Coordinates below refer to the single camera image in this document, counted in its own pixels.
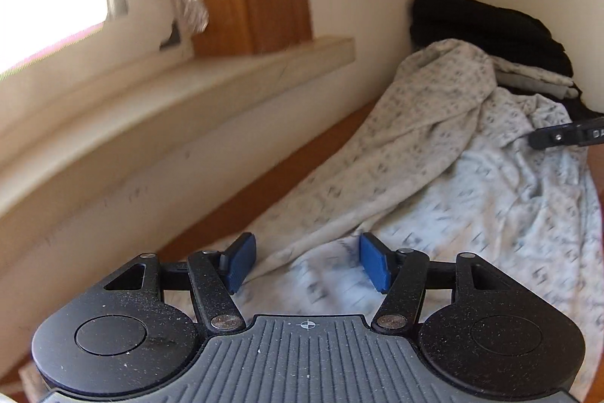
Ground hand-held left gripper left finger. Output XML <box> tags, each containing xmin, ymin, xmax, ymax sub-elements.
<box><xmin>103</xmin><ymin>232</ymin><xmax>258</xmax><ymax>333</ymax></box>

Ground flat black cloth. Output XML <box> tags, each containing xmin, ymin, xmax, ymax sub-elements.
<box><xmin>564</xmin><ymin>94</ymin><xmax>598</xmax><ymax>123</ymax></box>

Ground folded black clothes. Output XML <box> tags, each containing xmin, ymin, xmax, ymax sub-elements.
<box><xmin>410</xmin><ymin>0</ymin><xmax>574</xmax><ymax>78</ymax></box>

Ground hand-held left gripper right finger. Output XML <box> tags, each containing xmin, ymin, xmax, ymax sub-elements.
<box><xmin>359</xmin><ymin>232</ymin><xmax>513</xmax><ymax>333</ymax></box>

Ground cream window sill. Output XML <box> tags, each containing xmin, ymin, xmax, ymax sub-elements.
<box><xmin>0</xmin><ymin>36</ymin><xmax>356</xmax><ymax>238</ymax></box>

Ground white printed pajama pants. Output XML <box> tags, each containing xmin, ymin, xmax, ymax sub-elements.
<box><xmin>222</xmin><ymin>39</ymin><xmax>604</xmax><ymax>323</ymax></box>

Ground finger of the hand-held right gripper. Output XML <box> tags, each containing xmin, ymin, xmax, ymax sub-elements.
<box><xmin>527</xmin><ymin>116</ymin><xmax>604</xmax><ymax>150</ymax></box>

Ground folded white printed garment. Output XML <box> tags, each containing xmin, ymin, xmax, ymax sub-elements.
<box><xmin>493</xmin><ymin>56</ymin><xmax>581</xmax><ymax>99</ymax></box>

